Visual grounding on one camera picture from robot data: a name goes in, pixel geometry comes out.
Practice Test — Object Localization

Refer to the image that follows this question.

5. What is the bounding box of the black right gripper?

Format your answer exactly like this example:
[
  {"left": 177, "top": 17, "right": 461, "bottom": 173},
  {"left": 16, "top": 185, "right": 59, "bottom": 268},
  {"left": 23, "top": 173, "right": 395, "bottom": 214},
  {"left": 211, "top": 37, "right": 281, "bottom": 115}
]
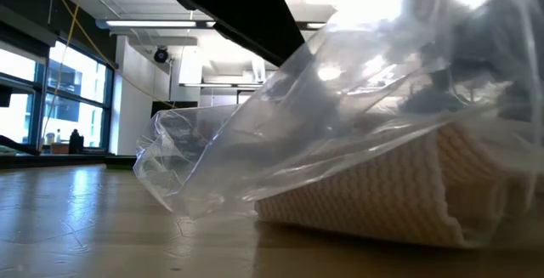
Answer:
[{"left": 399, "top": 0, "right": 544, "bottom": 122}]

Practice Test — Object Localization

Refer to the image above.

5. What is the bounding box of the clear plastic bag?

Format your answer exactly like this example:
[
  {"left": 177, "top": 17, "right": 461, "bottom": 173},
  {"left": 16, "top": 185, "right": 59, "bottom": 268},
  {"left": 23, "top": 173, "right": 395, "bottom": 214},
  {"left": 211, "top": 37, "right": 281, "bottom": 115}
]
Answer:
[{"left": 133, "top": 0, "right": 544, "bottom": 249}]

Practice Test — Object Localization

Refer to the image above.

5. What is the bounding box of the white elastic bandage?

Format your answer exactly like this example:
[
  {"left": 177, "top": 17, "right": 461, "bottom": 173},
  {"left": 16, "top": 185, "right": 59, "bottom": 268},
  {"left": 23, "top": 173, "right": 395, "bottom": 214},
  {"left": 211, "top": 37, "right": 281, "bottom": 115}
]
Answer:
[{"left": 253, "top": 120, "right": 544, "bottom": 249}]

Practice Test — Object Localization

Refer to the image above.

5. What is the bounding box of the ceiling light bar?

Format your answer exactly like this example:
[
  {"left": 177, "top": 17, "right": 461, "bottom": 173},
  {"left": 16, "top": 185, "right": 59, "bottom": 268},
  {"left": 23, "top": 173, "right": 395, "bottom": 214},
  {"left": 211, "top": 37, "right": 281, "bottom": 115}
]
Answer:
[{"left": 96, "top": 18, "right": 216, "bottom": 31}]

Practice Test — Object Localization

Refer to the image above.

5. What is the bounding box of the round black ceiling device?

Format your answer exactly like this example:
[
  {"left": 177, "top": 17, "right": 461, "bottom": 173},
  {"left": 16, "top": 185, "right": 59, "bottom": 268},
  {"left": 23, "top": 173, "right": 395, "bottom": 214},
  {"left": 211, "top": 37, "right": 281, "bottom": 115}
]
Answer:
[{"left": 153, "top": 47, "right": 170, "bottom": 65}]

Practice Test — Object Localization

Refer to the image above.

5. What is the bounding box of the black monitor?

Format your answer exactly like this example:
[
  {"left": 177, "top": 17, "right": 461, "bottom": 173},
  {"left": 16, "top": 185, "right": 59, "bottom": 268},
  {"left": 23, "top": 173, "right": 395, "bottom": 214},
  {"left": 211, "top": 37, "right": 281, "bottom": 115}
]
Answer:
[{"left": 150, "top": 100, "right": 199, "bottom": 116}]

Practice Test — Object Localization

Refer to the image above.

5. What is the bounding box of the blue-framed window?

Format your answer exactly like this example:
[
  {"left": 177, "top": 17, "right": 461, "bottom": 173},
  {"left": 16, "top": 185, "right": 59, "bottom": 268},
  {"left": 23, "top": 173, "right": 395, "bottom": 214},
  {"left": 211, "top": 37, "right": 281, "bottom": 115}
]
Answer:
[{"left": 0, "top": 39, "right": 115, "bottom": 154}]

